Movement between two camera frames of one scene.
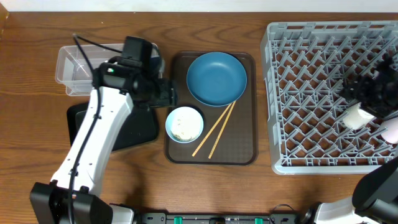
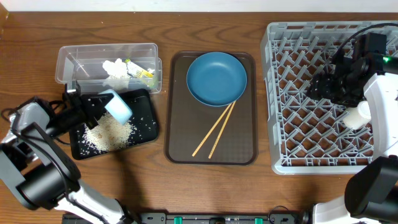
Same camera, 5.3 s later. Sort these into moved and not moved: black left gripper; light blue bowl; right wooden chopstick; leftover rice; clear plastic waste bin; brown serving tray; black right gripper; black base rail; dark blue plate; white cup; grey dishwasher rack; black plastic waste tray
Moved: black left gripper; black right gripper; leftover rice; light blue bowl
Not moved: right wooden chopstick; black plastic waste tray; brown serving tray; dark blue plate; clear plastic waste bin; grey dishwasher rack; black base rail; white cup
